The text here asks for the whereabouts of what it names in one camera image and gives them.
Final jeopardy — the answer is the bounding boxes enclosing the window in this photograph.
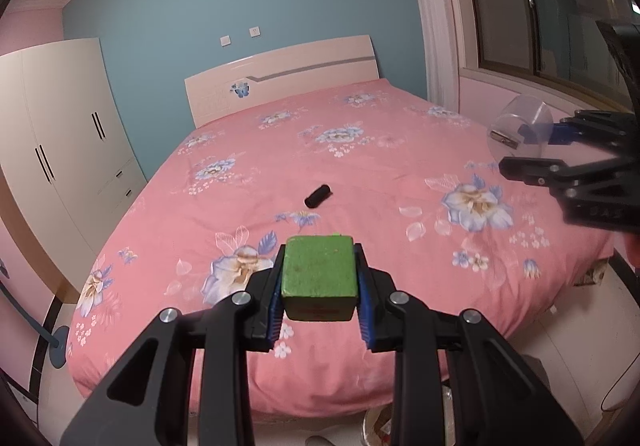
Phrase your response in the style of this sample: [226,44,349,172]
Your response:
[459,0,640,103]

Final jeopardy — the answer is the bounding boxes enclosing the thin cable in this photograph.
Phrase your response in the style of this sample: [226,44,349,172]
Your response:
[599,375,632,413]

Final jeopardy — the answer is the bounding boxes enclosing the pink floral bedsheet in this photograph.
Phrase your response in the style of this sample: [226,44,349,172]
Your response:
[65,78,616,420]

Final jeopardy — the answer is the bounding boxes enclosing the clear plastic cup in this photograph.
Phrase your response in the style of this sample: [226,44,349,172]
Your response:
[486,95,555,162]

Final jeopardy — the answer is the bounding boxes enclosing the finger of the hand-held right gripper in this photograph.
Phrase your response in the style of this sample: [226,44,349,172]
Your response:
[498,155,622,198]
[517,109,637,147]

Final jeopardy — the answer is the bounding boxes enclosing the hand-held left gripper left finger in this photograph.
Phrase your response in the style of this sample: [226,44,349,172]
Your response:
[60,243,288,446]

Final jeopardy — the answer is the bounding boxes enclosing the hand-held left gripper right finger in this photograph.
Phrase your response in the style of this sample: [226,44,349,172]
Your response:
[352,242,584,446]

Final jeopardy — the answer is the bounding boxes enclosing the black cylinder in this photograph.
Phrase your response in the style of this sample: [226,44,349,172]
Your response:
[303,183,332,209]

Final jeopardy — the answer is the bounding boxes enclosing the white waste bin with liner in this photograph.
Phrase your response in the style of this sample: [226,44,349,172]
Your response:
[361,376,456,446]

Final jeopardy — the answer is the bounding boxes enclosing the cream wardrobe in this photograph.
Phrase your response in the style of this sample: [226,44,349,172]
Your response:
[0,37,150,298]

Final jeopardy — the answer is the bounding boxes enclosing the cream headboard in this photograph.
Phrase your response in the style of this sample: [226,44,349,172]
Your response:
[183,34,380,129]

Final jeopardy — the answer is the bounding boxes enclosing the green box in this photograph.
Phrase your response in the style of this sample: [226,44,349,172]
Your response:
[279,231,361,322]

